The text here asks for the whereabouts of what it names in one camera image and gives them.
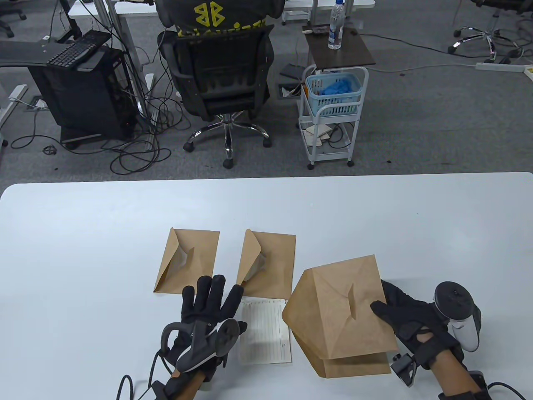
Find person's left hand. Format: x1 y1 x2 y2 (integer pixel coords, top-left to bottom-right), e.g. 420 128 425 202
162 275 247 378

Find person's right hand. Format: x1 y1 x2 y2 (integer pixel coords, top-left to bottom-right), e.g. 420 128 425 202
370 279 465 370

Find brown paper envelope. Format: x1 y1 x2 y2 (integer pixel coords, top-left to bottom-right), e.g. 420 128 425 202
282 254 398 360
236 228 296 300
291 329 393 379
153 227 220 296

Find white lined paper sheet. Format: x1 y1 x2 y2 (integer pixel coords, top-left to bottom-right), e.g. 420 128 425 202
239 297 293 365

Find person's left forearm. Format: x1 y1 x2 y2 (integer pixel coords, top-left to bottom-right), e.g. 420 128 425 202
169 369 207 400

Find black left forearm module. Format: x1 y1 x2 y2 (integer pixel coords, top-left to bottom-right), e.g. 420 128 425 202
150 380 175 400

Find black right forearm module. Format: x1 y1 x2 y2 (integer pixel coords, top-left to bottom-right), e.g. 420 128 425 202
468 371 492 400

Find person's right forearm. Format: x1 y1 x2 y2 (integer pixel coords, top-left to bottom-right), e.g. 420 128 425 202
429 348 488 400

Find grey left hand controller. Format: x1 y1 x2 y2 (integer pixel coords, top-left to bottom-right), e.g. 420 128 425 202
160 318 240 373

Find grey hand controller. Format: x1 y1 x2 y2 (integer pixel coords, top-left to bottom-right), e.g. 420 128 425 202
160 318 240 373
434 281 483 353

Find grey right hand controller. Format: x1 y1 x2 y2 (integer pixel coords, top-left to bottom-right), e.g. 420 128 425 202
434 281 483 353

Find white rolling cart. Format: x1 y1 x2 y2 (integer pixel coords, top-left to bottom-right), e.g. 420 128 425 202
297 66 370 170

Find beige boxes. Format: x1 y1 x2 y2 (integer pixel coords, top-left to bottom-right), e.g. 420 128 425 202
305 124 334 146

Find light blue plastic basket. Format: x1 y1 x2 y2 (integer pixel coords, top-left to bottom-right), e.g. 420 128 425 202
306 73 363 117

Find black mesh office chair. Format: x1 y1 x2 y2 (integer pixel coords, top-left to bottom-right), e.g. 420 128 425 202
158 23 275 169

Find black computer tower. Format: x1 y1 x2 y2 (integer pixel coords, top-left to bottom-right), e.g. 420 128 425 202
28 45 139 142

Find blue gloves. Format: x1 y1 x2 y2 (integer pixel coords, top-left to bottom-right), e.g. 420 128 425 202
320 79 355 97

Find black floor box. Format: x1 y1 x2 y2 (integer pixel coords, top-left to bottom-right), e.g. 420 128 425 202
279 63 308 82

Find white power strip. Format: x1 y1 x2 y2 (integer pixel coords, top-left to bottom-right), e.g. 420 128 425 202
476 62 526 74

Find dark brown side table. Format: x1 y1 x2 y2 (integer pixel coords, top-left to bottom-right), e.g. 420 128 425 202
303 26 376 70

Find white desk foot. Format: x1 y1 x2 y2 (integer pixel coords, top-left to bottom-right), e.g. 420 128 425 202
0 83 29 147

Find black keyboard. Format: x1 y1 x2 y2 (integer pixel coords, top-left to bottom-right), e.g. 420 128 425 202
47 30 112 70

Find office chair chrome base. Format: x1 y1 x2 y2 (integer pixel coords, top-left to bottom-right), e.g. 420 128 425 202
448 0 533 65

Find clear plastic water bottle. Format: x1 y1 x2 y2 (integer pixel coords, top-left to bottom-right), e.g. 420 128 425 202
328 0 347 50

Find black desk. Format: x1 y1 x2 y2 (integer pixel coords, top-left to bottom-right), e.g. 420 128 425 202
0 40 63 68

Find black swivel chair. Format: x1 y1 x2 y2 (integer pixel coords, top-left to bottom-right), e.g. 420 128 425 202
0 0 27 38

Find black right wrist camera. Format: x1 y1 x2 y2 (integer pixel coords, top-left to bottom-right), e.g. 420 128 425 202
390 353 417 388

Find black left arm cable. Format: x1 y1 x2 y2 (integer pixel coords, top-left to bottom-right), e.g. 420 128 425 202
114 350 167 400

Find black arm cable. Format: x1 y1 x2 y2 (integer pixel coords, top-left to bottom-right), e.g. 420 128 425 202
487 381 527 400
114 350 167 400

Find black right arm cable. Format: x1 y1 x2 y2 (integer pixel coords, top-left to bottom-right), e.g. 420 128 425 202
487 381 527 400

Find tangle of black cables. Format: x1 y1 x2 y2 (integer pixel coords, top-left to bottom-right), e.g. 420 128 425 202
10 94 192 175

